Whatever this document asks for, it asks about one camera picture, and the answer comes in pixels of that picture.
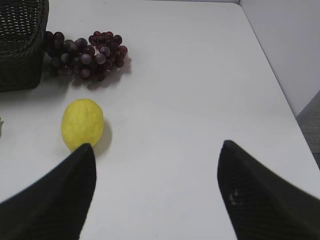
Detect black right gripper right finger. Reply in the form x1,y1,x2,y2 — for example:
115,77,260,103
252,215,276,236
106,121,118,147
217,140,320,240

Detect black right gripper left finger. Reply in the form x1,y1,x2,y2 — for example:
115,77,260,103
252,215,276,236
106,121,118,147
0,143,97,240

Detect dark woven wicker basket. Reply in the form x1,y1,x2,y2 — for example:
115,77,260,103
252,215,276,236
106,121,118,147
0,0,49,93

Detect yellow lemon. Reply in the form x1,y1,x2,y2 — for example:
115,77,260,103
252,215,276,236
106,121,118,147
61,99,104,152

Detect purple grape bunch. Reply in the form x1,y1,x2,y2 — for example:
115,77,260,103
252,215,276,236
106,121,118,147
43,31,128,82

